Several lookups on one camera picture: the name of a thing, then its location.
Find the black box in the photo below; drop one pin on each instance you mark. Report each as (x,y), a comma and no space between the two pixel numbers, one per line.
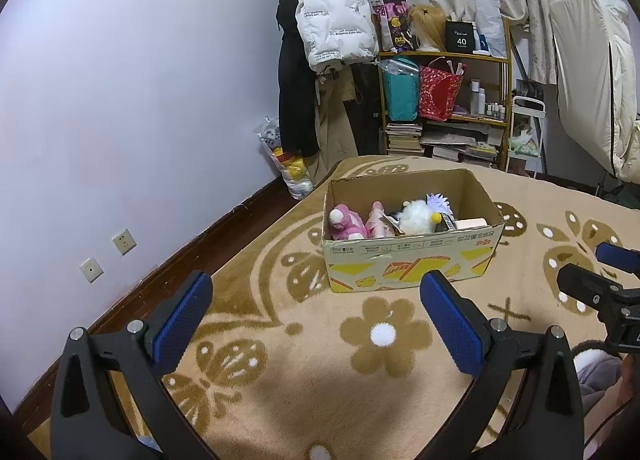
(460,37)

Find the light pink plush toy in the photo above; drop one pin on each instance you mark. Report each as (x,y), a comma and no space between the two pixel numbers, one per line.
(376,225)

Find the black pants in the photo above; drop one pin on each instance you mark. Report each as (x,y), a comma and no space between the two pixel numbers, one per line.
(365,120)

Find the cream quilted cover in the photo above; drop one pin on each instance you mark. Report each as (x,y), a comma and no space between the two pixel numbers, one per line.
(585,65)

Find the black coat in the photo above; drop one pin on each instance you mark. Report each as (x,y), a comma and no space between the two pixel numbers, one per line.
(295,90)

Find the plastic bag of toys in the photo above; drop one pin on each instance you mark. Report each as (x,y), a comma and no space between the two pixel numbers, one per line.
(292,175)

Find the blonde wig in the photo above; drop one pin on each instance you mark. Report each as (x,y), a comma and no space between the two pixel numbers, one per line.
(427,22)

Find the white wall socket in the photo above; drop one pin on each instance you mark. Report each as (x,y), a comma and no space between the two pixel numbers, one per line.
(124,241)
(91,270)

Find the white cart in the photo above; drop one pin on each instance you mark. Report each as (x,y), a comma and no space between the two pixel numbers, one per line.
(527,101)

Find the magenta plush toy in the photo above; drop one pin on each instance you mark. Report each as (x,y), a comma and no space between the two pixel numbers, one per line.
(345,222)

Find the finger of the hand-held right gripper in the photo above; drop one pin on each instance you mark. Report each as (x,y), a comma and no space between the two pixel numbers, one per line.
(585,285)
(617,255)

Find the pale pink pack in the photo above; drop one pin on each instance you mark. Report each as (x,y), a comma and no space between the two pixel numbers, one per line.
(470,223)

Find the person's grey fleece clothing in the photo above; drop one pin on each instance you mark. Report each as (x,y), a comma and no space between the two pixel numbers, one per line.
(597,375)

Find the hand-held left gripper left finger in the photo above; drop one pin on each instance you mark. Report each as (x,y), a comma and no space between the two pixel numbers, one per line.
(180,325)

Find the stack of books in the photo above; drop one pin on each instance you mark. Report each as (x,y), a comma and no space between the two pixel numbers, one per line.
(402,140)

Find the stack of papers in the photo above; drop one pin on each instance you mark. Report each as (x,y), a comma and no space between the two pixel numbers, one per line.
(460,140)

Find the green white plush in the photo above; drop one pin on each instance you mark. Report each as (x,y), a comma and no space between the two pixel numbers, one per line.
(522,142)

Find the beige pants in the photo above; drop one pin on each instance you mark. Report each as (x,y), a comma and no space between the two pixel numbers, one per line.
(335,125)

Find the white plastic bag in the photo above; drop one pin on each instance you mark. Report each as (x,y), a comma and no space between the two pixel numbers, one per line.
(490,20)

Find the white fluffy plush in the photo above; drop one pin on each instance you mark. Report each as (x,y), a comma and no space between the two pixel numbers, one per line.
(415,217)

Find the purple doll plush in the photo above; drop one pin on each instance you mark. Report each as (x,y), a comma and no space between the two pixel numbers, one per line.
(439,201)

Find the white puffer jacket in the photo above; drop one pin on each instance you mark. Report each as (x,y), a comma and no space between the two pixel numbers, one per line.
(330,15)

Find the cardboard box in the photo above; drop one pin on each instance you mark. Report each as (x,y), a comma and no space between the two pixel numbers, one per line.
(400,265)

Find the purple black packaged toy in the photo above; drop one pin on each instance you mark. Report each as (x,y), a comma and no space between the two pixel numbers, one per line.
(397,30)

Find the teal bag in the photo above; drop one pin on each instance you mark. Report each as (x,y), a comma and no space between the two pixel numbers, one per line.
(402,95)

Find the red bag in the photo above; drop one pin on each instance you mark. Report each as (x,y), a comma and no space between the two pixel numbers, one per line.
(437,95)

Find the wooden shelf unit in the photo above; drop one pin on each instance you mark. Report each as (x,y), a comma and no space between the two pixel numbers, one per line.
(506,105)

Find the row of cosmetic bottles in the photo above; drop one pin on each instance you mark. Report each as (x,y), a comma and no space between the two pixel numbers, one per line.
(475,97)

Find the beige patterned rug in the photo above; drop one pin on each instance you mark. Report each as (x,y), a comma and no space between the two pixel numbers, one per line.
(300,335)

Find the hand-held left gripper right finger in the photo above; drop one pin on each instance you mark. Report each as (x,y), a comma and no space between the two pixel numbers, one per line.
(450,325)

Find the black tissue pack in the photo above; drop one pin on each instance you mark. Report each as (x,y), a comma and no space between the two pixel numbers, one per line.
(446,225)

